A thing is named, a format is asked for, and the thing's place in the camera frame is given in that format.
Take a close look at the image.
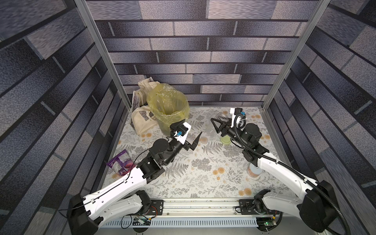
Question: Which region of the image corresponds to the light green jar lid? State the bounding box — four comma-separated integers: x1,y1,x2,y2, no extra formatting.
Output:
220,136,232,146

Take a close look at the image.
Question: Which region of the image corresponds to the clear ribbed glass jar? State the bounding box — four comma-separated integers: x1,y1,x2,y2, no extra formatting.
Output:
218,113,229,122

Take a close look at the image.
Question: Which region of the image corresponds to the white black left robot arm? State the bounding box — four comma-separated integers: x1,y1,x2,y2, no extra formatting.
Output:
67,136,200,235

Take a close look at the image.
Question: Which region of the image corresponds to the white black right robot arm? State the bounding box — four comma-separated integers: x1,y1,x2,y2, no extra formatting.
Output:
211,118,351,235

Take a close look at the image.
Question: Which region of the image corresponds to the grey mesh trash bin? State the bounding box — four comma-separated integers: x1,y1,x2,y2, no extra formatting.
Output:
157,119,174,136

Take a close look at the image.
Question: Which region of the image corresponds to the purple plastic package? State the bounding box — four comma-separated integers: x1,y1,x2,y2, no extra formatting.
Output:
106,149,136,176

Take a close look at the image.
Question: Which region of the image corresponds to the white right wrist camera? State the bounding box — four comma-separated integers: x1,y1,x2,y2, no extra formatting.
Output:
230,108,246,129

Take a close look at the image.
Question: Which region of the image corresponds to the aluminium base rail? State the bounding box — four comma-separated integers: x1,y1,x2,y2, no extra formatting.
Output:
85,197,283,233

